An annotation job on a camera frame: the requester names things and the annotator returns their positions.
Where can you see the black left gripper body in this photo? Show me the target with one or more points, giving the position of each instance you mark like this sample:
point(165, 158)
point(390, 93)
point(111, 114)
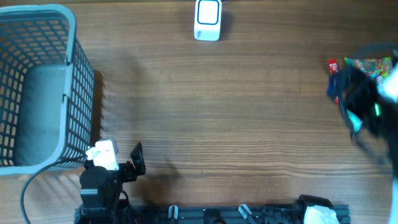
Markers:
point(126, 173)

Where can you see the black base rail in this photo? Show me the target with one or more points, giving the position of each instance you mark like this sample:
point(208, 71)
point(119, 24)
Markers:
point(277, 213)

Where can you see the red Nescafe stick sachet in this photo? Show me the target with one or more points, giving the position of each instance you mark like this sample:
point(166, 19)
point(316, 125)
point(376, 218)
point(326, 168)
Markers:
point(331, 91)

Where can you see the teal tissue packet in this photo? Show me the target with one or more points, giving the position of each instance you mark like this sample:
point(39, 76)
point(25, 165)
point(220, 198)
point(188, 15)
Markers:
point(356, 122)

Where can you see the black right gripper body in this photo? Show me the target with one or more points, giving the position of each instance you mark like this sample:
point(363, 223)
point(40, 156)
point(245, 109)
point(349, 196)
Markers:
point(365, 100)

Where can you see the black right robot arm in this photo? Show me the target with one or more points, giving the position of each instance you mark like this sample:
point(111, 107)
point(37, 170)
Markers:
point(387, 115)

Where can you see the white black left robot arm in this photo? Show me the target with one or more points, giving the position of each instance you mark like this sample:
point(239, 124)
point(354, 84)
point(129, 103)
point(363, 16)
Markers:
point(102, 194)

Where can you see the white barcode scanner box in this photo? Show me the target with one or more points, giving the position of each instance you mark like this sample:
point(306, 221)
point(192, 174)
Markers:
point(207, 23)

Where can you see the grey plastic lattice basket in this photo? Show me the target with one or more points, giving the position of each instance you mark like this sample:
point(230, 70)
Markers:
point(47, 90)

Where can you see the Haribo gummy candy bag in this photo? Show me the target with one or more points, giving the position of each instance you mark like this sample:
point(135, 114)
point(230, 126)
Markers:
point(377, 69)

